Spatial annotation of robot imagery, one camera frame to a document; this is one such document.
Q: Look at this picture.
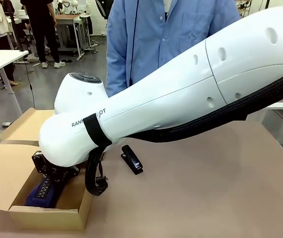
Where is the large cardboard box with flaps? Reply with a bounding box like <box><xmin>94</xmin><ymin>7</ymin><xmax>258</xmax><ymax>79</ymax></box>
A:
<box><xmin>0</xmin><ymin>142</ymin><xmax>93</xmax><ymax>230</ymax></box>

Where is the black stapler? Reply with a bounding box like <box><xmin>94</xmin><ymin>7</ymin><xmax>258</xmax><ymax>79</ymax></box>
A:
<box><xmin>120</xmin><ymin>144</ymin><xmax>144</xmax><ymax>176</ymax></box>

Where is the black earphone cable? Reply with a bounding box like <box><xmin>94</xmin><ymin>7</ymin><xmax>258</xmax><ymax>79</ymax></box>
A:
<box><xmin>128</xmin><ymin>0</ymin><xmax>140</xmax><ymax>85</ymax></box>

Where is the right arm black cable sleeve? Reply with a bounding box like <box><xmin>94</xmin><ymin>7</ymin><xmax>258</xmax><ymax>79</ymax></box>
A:
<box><xmin>85</xmin><ymin>70</ymin><xmax>283</xmax><ymax>196</ymax></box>

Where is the person in black clothes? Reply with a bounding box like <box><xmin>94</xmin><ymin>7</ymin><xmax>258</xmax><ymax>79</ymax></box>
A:
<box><xmin>19</xmin><ymin>0</ymin><xmax>66</xmax><ymax>69</ymax></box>

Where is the grey workshop desk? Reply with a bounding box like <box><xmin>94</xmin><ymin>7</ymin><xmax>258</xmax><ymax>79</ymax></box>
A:
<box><xmin>54</xmin><ymin>13</ymin><xmax>99</xmax><ymax>60</ymax></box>

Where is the blue CAMPUS pencil pouch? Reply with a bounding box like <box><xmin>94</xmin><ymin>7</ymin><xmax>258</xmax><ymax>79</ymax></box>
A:
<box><xmin>24</xmin><ymin>177</ymin><xmax>60</xmax><ymax>209</ymax></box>

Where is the person in blue shirt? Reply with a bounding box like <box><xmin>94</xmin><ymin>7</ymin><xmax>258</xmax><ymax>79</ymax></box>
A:
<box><xmin>106</xmin><ymin>0</ymin><xmax>241</xmax><ymax>99</ymax></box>

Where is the small cardboard box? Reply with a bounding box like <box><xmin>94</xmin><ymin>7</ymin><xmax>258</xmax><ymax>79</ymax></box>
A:
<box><xmin>1</xmin><ymin>108</ymin><xmax>57</xmax><ymax>147</ymax></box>

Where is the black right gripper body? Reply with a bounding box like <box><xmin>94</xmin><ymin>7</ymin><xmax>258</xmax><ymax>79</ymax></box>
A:
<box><xmin>43</xmin><ymin>161</ymin><xmax>80</xmax><ymax>183</ymax></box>

